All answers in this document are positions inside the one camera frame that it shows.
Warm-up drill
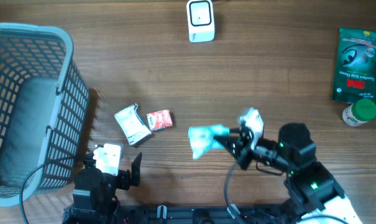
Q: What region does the light green wipes packet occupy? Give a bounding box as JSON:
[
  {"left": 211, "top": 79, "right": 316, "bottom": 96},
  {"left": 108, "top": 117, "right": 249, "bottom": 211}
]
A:
[{"left": 188, "top": 124, "right": 230, "bottom": 159}]

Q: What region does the white foil pouch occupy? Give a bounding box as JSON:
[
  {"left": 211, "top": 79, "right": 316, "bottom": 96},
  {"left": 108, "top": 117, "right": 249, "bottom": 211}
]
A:
[{"left": 114, "top": 103, "right": 152, "bottom": 146}]

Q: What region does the orange snack packet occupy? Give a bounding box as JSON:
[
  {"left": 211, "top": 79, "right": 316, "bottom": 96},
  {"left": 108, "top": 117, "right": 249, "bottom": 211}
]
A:
[{"left": 147, "top": 110, "right": 173, "bottom": 131}]

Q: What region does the green lid seasoning jar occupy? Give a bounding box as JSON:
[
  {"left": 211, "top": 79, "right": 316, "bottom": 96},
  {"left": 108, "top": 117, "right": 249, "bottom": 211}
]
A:
[{"left": 342, "top": 99, "right": 376, "bottom": 127}]

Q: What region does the green glove package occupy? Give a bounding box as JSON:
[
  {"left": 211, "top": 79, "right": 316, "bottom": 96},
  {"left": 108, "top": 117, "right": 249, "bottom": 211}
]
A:
[{"left": 332, "top": 27, "right": 376, "bottom": 104}]

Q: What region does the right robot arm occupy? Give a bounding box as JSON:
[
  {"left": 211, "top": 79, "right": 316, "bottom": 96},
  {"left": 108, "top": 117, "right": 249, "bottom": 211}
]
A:
[{"left": 214, "top": 123, "right": 361, "bottom": 223}]

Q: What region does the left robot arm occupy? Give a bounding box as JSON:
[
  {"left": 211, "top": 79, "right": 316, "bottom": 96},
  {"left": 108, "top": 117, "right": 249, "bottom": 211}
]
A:
[{"left": 62, "top": 153, "right": 142, "bottom": 224}]

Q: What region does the white barcode scanner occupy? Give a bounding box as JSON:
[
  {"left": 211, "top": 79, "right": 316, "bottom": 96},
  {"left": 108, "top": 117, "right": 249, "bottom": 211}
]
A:
[{"left": 186, "top": 0, "right": 215, "bottom": 43}]

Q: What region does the grey plastic mesh basket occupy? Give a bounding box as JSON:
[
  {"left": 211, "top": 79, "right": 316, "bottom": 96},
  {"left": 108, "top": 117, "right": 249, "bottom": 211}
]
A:
[{"left": 0, "top": 22, "right": 89, "bottom": 207}]

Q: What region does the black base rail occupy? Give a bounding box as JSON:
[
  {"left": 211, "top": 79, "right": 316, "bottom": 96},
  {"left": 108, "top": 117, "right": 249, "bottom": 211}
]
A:
[{"left": 62, "top": 204, "right": 297, "bottom": 224}]

